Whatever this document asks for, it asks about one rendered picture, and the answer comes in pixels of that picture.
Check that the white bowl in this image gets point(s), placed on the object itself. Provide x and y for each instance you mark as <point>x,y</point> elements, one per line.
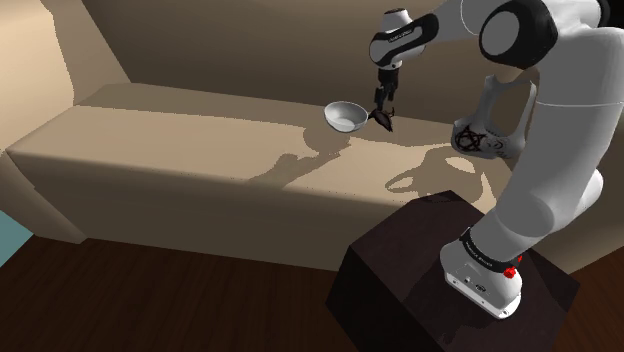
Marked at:
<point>345,117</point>

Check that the white bag with dark print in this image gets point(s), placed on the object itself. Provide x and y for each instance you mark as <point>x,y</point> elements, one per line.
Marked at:
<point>482,139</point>

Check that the small dark figure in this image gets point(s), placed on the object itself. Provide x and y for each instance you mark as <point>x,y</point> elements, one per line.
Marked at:
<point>382,117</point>

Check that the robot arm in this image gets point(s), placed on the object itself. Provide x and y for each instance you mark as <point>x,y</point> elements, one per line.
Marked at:
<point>560,146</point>

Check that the dark robot stand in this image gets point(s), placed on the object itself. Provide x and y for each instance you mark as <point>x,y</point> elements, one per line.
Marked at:
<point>390,273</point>

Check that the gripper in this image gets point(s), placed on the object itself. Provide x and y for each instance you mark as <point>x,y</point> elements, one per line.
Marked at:
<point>385,90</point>

